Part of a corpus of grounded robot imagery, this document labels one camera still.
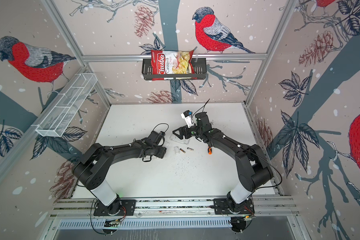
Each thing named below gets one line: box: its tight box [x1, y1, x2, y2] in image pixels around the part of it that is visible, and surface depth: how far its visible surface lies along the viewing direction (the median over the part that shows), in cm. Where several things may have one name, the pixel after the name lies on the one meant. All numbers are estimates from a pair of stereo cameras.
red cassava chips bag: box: [151, 49, 197, 81], surface depth 89 cm
